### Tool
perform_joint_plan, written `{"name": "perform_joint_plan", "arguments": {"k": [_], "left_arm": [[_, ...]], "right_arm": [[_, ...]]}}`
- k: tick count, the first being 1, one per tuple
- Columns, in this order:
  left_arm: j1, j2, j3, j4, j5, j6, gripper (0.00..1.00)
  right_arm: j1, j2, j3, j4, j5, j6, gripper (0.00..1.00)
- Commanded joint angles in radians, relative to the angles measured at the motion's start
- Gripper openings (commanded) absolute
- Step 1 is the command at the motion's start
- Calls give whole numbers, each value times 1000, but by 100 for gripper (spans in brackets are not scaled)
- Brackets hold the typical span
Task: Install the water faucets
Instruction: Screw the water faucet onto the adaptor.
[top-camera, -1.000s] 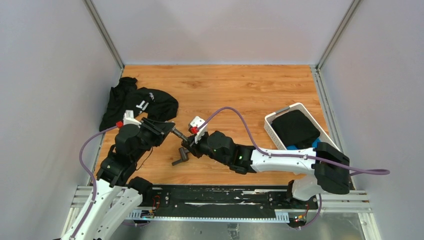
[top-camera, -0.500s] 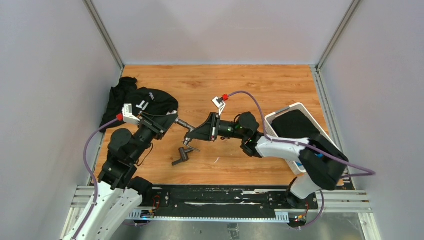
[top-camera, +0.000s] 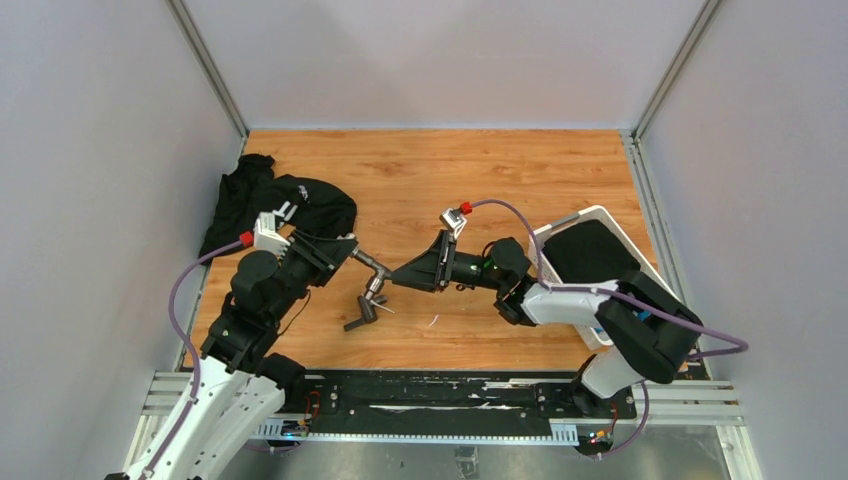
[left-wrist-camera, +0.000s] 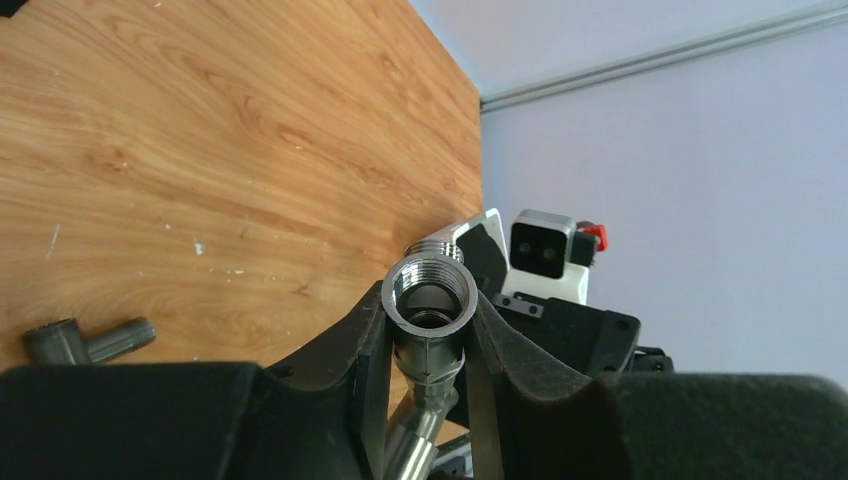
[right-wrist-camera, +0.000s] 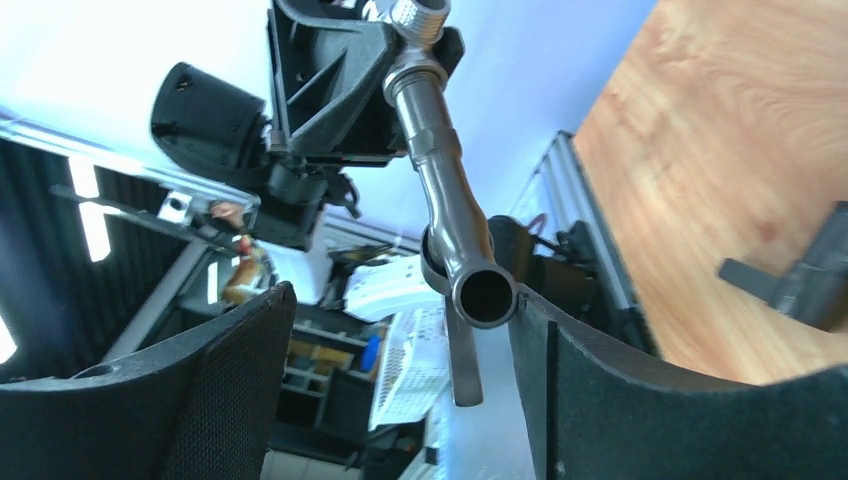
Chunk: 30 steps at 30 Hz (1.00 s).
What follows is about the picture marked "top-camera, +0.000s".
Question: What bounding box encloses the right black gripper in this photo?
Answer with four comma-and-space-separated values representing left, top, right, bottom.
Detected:
392, 230, 507, 294

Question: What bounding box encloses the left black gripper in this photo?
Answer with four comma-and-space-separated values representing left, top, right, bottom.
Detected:
268, 228, 357, 324

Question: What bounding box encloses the grey faucet with lever handle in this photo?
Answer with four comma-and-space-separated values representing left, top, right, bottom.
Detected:
351, 249, 393, 313

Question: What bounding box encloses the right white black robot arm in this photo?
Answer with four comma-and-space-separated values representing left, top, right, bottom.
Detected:
390, 231, 702, 417

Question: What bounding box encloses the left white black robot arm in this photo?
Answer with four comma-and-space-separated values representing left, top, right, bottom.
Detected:
113, 226, 358, 479

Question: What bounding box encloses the black cloth with white print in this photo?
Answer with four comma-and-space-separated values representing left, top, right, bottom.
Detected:
198, 154, 358, 265

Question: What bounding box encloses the black cloth in basket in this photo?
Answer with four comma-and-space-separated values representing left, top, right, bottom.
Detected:
542, 220, 641, 283

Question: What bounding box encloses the white plastic basket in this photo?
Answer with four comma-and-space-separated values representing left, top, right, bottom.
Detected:
519, 205, 679, 351

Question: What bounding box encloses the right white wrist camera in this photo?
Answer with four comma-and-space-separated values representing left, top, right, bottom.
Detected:
439, 208, 467, 243

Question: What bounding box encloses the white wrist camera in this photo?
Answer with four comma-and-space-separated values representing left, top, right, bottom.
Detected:
253, 212, 291, 258
439, 208, 467, 243

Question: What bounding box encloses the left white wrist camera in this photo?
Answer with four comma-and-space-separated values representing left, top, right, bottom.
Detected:
253, 212, 291, 258

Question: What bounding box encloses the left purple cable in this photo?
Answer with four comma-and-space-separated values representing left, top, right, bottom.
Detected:
132, 231, 256, 480

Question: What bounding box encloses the purple cable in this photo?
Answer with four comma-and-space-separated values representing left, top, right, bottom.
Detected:
459, 198, 751, 362
132, 231, 256, 480

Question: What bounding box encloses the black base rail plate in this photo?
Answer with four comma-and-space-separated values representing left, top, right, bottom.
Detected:
234, 367, 637, 447

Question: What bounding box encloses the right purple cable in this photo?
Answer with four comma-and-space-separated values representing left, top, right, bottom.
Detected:
459, 198, 751, 362

